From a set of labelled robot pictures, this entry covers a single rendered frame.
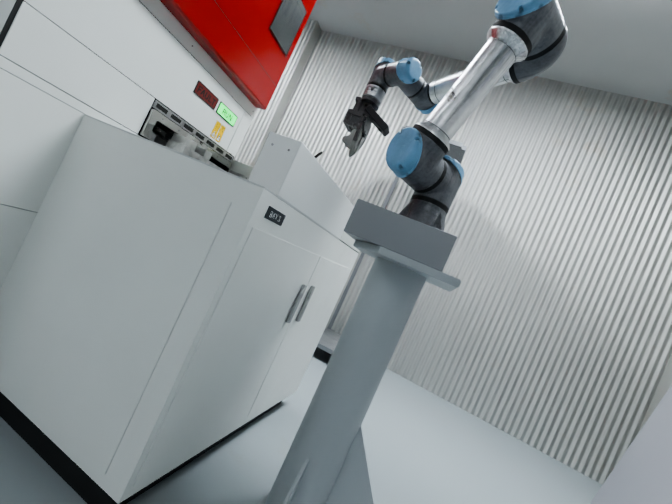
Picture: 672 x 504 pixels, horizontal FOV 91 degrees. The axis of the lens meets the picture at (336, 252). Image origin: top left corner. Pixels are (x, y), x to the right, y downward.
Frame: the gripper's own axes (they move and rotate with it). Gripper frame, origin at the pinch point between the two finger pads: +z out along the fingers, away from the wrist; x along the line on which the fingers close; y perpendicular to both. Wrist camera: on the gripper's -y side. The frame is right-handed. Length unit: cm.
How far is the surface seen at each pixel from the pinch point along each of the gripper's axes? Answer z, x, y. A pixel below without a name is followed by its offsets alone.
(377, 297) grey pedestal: 41, 16, -31
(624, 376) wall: 25, -225, -202
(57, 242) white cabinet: 63, 46, 46
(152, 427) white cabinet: 85, 46, -4
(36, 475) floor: 111, 46, 19
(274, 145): 17.7, 40.0, 2.6
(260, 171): 24.8, 40.0, 3.1
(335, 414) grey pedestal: 75, 16, -34
